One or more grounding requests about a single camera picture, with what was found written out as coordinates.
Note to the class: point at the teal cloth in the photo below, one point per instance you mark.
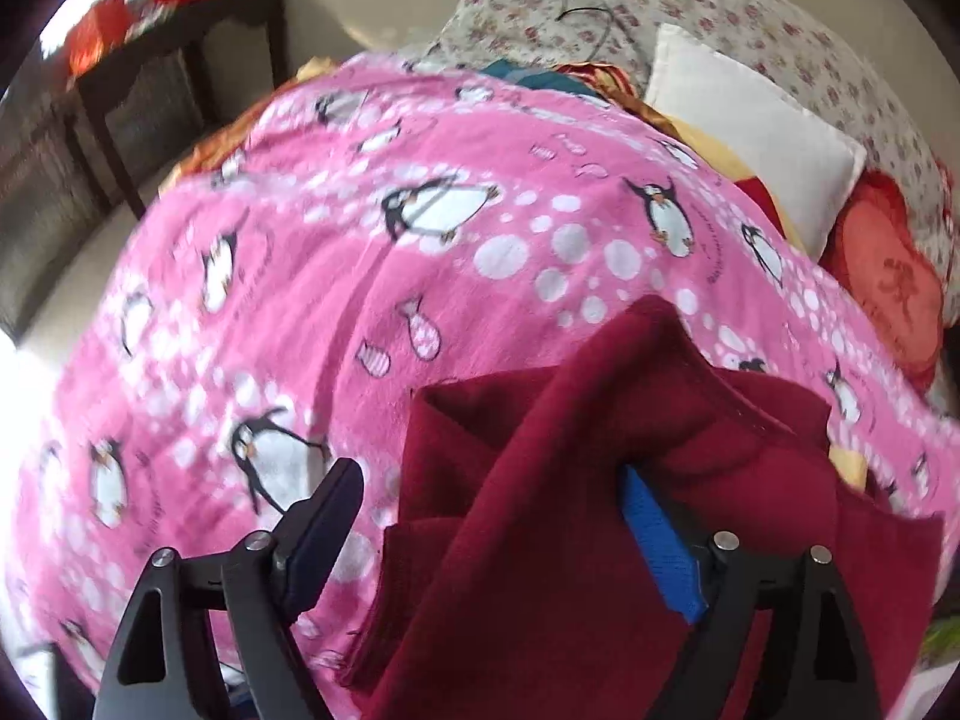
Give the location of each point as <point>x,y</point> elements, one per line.
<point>540,79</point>

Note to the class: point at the pink penguin blanket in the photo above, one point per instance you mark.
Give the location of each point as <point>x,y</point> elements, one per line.
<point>300,277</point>

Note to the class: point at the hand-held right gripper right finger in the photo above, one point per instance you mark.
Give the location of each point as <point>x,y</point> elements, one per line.
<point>660,540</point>

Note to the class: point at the red cushion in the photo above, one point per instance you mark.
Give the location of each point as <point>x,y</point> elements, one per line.
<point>885,277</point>

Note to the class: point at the green white object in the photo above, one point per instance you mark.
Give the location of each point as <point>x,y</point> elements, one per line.
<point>943,641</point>

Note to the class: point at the white pillow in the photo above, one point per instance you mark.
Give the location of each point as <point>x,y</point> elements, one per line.
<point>750,135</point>

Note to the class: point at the dark red garment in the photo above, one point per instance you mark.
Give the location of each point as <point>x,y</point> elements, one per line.
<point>540,502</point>

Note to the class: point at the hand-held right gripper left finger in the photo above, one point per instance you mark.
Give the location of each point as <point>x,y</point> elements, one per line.
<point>315,547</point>

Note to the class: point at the floral bed cover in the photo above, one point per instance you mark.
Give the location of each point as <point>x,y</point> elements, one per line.
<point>750,15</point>

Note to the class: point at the dark wooden table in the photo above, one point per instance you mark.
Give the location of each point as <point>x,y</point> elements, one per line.
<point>225,7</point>

